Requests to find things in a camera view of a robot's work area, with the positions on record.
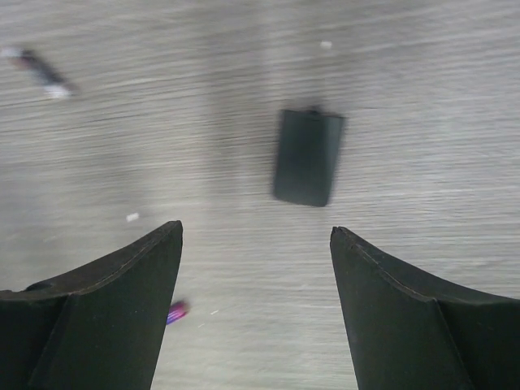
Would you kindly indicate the black battery cover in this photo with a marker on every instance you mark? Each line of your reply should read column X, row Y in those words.
column 309, row 144

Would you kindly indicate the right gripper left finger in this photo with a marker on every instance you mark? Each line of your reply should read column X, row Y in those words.
column 99, row 326

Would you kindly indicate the black silver battery centre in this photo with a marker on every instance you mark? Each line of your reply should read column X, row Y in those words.
column 54, row 84

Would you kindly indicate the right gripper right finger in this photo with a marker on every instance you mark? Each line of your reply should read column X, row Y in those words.
column 409, row 329

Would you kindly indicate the blue purple battery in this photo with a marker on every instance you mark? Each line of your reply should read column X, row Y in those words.
column 177, row 310

